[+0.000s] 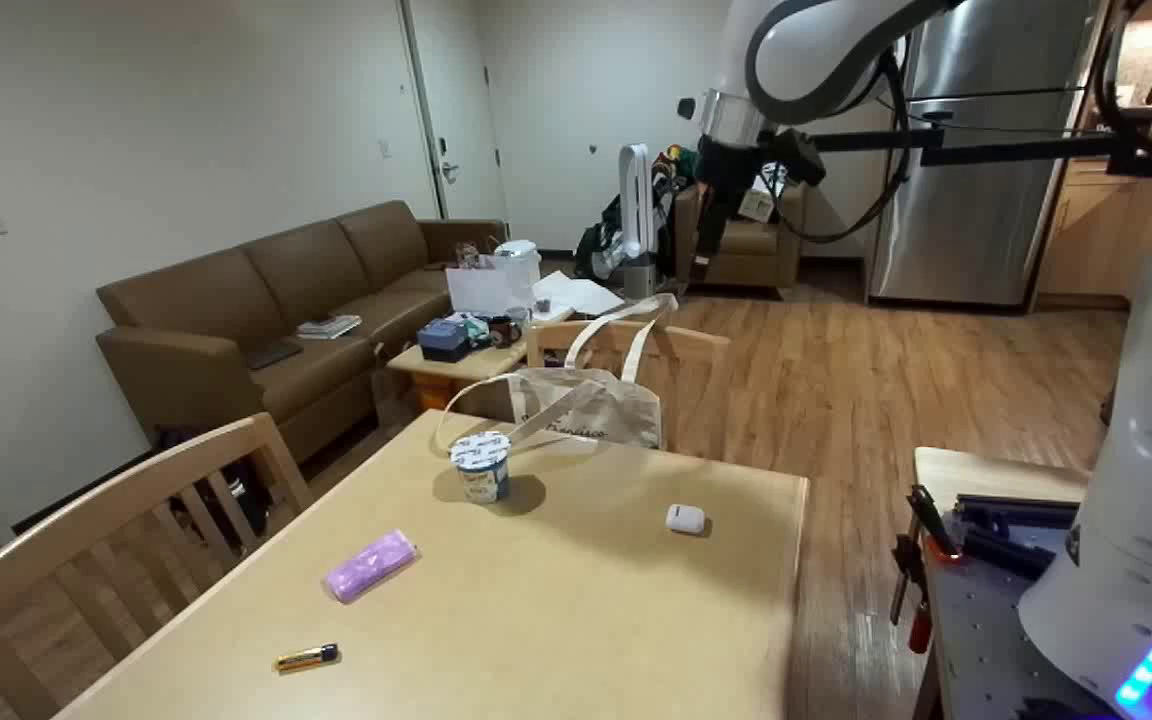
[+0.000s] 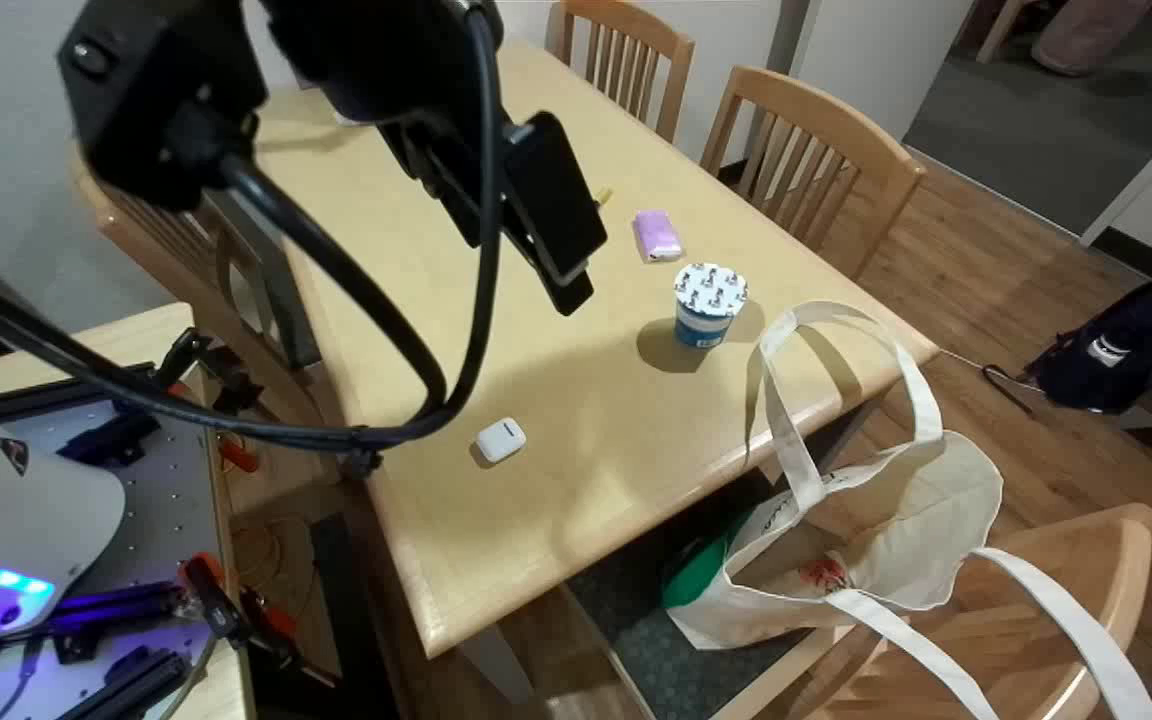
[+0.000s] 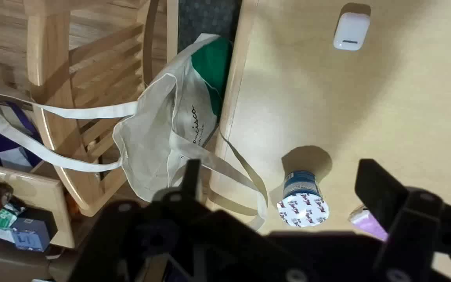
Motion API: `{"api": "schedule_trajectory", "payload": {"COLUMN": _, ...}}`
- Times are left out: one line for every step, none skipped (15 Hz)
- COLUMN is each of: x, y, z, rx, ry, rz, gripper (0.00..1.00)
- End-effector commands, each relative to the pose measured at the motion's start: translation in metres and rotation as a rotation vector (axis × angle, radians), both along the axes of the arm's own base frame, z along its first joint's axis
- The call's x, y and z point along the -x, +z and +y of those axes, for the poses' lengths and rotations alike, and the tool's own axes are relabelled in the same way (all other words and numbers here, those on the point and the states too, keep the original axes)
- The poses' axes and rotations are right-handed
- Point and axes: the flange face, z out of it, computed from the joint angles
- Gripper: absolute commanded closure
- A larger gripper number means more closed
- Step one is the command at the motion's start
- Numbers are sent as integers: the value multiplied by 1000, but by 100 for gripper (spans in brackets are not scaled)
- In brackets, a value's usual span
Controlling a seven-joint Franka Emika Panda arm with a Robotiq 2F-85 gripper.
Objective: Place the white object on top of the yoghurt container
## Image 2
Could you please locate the purple rectangular block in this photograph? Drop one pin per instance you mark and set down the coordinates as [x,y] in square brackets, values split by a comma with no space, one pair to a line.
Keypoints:
[658,235]

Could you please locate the white earbud case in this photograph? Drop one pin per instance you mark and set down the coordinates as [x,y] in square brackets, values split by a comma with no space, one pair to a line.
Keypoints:
[503,436]

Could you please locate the foil-lidded yoghurt container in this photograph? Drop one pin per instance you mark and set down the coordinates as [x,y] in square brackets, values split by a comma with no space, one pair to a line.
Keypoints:
[709,304]

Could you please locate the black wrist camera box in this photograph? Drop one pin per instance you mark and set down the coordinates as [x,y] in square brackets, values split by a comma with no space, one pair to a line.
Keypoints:
[159,92]

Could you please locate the light wooden slat-back chair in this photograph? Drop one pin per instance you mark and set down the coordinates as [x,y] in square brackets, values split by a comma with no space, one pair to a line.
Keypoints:
[1069,585]
[810,162]
[623,60]
[189,264]

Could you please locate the green item in bag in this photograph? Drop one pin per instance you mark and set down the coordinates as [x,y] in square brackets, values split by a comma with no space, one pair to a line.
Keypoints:
[697,572]

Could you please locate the robot mounting platform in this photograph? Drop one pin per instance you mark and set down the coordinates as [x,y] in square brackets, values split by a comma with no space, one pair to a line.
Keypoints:
[138,507]

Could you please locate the black orange clamp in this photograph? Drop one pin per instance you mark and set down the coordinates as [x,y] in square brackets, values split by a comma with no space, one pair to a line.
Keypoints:
[208,386]
[249,615]

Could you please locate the cream canvas tote bag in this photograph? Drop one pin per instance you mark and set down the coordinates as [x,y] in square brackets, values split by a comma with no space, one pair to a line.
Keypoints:
[923,520]

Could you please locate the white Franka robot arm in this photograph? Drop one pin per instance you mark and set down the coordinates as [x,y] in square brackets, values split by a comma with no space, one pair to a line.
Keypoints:
[16,520]

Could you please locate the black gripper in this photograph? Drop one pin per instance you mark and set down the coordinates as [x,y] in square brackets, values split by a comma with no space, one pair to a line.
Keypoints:
[363,47]

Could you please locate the dark grey rug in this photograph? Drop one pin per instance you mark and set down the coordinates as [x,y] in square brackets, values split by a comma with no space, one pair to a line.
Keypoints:
[642,641]

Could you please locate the black backpack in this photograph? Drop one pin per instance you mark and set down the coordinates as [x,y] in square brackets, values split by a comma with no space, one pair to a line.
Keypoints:
[1122,341]

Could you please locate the pink fabric item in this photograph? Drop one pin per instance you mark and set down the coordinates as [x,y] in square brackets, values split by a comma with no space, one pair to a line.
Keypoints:
[1089,30]

